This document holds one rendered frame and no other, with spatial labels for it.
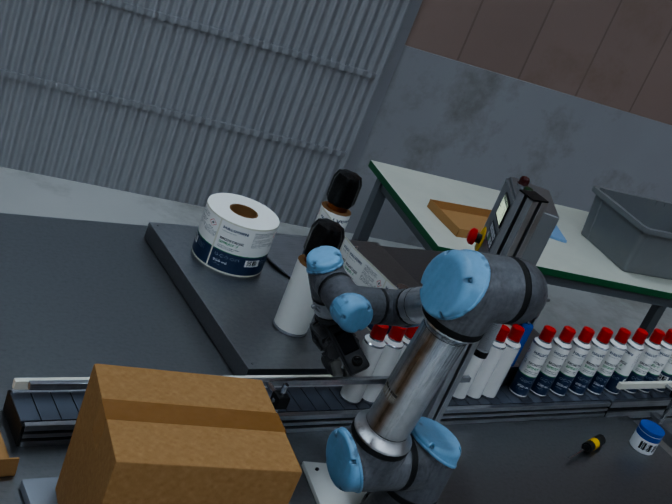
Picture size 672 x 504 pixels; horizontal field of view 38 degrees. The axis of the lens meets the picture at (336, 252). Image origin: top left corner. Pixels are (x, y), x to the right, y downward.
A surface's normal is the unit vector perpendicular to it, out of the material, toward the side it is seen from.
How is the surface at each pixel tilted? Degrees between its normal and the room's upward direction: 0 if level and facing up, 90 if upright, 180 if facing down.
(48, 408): 0
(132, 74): 90
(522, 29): 90
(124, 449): 0
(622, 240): 95
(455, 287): 82
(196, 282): 0
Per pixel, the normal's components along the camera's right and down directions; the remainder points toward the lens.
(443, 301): -0.78, -0.21
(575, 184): 0.29, 0.49
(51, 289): 0.35, -0.85
